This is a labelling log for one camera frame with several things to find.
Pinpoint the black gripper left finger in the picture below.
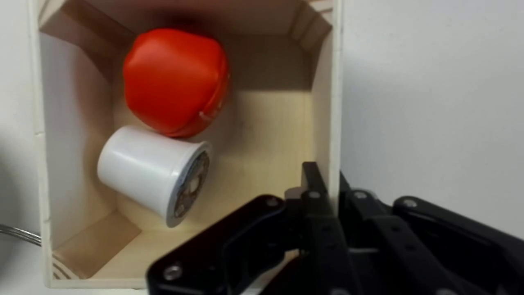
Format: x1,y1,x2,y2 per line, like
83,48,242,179
146,163,349,295

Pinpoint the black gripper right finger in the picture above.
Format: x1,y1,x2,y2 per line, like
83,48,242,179
339,177,524,295

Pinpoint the small wooden box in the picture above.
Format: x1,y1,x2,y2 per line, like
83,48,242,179
29,0,342,289

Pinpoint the white thread spool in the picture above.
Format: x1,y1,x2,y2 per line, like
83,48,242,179
96,125,211,228

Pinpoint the red soft ball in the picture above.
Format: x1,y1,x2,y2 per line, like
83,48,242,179
123,28,229,138

